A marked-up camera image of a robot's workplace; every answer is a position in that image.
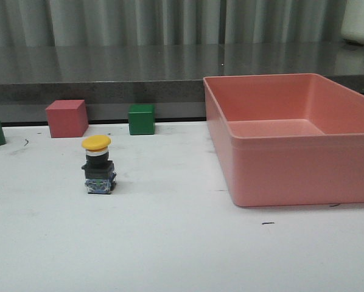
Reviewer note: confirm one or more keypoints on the green cube block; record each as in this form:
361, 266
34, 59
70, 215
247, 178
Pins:
141, 118

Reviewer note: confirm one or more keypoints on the yellow push button switch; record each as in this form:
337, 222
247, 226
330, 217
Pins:
100, 175

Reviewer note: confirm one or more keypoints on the pink cube block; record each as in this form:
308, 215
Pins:
67, 118

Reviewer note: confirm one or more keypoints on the white appliance in background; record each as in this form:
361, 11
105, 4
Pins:
352, 28

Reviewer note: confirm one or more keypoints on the pink plastic bin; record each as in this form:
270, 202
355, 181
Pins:
287, 139

